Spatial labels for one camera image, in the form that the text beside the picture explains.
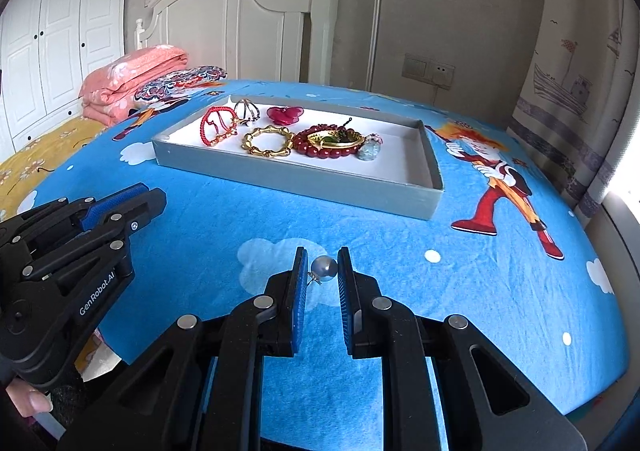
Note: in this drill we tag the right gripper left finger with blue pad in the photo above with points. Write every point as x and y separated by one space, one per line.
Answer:
267 325

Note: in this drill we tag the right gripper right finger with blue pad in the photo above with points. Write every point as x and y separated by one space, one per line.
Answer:
376 326

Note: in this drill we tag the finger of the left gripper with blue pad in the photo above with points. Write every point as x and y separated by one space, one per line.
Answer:
47 248
78 216

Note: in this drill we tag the white pearl earring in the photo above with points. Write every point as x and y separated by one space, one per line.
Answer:
323 269

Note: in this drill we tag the pale jade pendant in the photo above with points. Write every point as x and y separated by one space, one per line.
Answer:
370 148

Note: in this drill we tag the thin gold bangle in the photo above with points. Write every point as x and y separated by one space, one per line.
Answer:
314 140

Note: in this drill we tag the dark green tassel pendant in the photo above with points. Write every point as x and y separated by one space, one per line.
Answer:
338 135

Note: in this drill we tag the red flower ornament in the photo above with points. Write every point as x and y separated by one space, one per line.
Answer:
284 116

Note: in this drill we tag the silver and gold rings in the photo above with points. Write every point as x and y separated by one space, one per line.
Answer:
247 110

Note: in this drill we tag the person's left hand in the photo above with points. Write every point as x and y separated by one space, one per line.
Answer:
27 400

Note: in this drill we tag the yellow floral bed sheet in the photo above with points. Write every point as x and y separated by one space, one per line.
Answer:
23 172

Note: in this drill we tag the grey shallow cardboard box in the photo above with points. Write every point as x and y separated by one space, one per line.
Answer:
403 179

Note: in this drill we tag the folded pink blanket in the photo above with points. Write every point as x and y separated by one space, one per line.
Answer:
107 93

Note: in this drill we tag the patterned floral pillow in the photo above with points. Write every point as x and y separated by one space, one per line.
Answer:
180 83

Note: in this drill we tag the blue cartoon bed sheet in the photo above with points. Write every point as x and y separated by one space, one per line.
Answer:
217 243

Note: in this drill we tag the white wardrobe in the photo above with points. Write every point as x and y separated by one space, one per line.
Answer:
48 47

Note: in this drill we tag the white wooden headboard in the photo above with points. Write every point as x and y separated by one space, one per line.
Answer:
264 40

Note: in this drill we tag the metal pole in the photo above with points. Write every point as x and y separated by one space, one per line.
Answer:
373 44

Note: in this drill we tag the ship print curtain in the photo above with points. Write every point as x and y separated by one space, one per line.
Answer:
576 110

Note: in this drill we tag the wall switch and socket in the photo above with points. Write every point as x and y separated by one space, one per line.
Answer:
428 71

